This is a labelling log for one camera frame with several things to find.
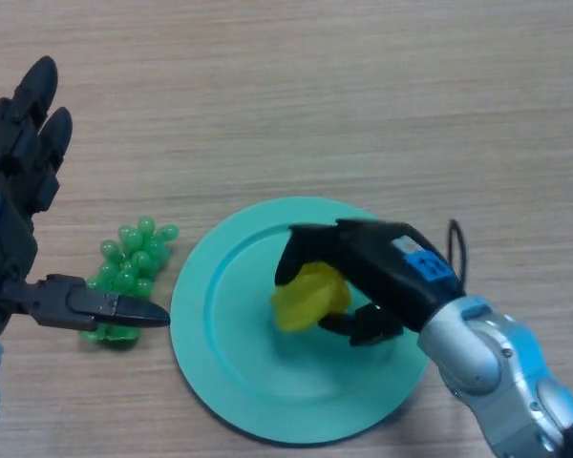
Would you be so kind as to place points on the green plate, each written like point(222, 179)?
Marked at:
point(248, 362)

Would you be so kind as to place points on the green grape bunch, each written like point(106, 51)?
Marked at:
point(133, 260)

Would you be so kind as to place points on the yellow starfruit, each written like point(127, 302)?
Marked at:
point(310, 298)

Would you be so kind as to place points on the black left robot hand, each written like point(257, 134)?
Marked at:
point(9, 229)

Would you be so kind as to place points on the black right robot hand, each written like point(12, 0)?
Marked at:
point(387, 272)

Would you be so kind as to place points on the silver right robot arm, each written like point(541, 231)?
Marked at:
point(506, 377)

